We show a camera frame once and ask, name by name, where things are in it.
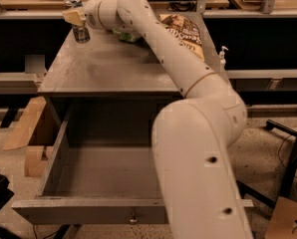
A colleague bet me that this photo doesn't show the grey cabinet with table top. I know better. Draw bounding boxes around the grey cabinet with table top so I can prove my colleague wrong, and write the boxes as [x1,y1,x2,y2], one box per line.
[39,19,239,127]

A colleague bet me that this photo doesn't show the white pump bottle right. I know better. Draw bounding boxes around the white pump bottle right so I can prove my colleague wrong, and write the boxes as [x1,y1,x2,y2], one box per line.
[219,46,228,72]

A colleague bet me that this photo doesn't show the redbull can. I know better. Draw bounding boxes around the redbull can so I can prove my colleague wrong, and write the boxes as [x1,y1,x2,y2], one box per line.
[65,0,90,43]

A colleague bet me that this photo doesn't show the metal drawer knob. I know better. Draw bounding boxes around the metal drawer knob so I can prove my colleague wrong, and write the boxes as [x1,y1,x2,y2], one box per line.
[129,211,139,225]

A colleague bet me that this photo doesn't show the cardboard piece bottom right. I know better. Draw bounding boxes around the cardboard piece bottom right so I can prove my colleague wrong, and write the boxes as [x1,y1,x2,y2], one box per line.
[264,197,297,239]

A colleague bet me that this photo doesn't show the cardboard boxes on floor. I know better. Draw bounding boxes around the cardboard boxes on floor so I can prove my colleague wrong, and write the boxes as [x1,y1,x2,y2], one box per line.
[3,97,58,177]

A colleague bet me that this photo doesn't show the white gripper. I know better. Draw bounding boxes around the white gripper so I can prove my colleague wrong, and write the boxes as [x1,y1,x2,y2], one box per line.
[62,0,123,30]

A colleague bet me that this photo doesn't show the green chip bag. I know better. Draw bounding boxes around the green chip bag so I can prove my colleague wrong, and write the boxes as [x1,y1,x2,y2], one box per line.
[113,30,141,43]

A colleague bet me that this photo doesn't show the open grey top drawer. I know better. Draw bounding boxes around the open grey top drawer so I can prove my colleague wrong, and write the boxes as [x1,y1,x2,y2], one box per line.
[11,98,254,225]

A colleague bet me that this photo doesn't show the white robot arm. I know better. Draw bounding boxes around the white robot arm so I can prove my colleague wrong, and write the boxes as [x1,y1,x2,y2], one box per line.
[63,0,253,239]

